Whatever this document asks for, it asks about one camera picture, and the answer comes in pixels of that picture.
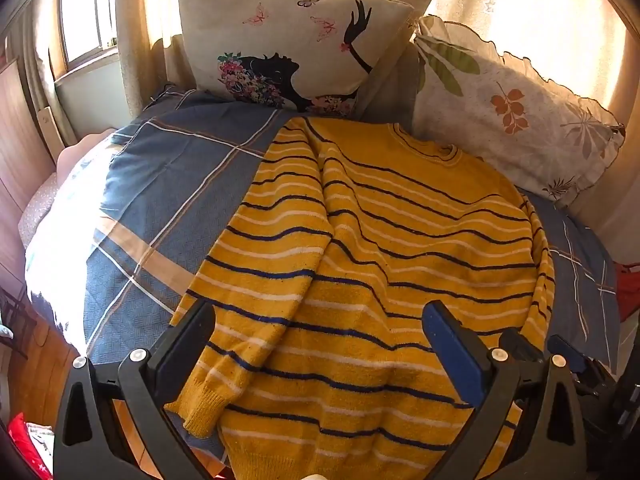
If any window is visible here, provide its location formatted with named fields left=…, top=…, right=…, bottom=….
left=54, top=0, right=121, bottom=81

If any yellow striped sweater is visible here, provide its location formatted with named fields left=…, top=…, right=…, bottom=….
left=165, top=116, right=557, bottom=480

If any beige curtain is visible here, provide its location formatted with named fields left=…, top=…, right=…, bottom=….
left=115, top=0, right=632, bottom=267

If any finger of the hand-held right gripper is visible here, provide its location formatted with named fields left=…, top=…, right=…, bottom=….
left=546, top=335, right=596, bottom=378
left=499, top=327, right=546, bottom=367

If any pink cushion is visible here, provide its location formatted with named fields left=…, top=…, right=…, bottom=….
left=56, top=129, right=117, bottom=182

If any brown wooden wardrobe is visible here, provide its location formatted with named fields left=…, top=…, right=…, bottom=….
left=0, top=57, right=57, bottom=266

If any blue plaid bed sheet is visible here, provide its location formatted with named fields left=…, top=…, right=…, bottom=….
left=25, top=50, right=620, bottom=480

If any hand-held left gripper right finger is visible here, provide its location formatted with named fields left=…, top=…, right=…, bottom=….
left=421, top=300, right=588, bottom=480

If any pale wooden board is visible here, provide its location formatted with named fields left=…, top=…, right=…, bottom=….
left=36, top=105, right=77, bottom=150

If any cream pillow with woman print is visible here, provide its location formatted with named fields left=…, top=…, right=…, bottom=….
left=175, top=0, right=416, bottom=120

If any white pillow with leaf print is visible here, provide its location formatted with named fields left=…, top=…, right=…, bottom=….
left=411, top=14, right=627, bottom=207

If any red cloth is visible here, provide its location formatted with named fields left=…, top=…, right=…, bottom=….
left=4, top=411, right=55, bottom=480

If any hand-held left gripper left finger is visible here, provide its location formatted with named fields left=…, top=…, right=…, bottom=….
left=52, top=300, right=236, bottom=480

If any red fabric item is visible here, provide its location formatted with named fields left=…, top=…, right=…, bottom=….
left=614, top=259, right=640, bottom=322

